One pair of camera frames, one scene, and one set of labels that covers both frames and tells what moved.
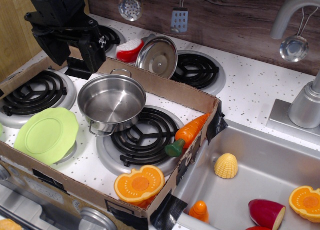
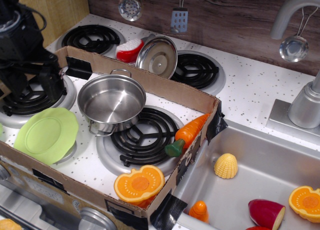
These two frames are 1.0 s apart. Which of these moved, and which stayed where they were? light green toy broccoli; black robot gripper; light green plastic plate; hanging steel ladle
Moved: black robot gripper
Stayed: light green plastic plate; light green toy broccoli; hanging steel ladle
